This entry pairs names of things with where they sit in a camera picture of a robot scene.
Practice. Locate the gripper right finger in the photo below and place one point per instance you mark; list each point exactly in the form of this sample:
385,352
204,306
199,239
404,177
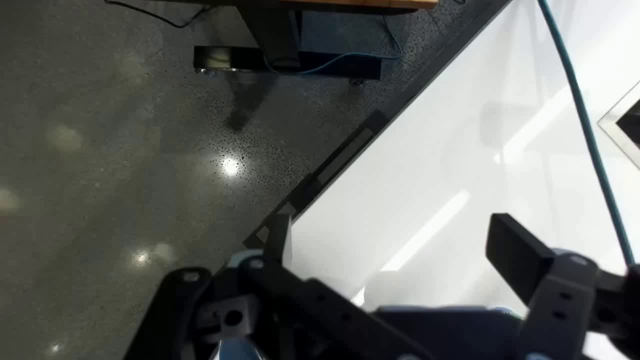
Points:
562,300

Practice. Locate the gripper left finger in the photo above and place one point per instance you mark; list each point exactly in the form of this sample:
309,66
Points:
320,310

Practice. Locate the white framed black panel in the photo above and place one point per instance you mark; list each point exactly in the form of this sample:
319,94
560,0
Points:
622,127

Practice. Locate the wooden desk with black leg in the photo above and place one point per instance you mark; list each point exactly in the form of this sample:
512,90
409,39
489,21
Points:
272,35

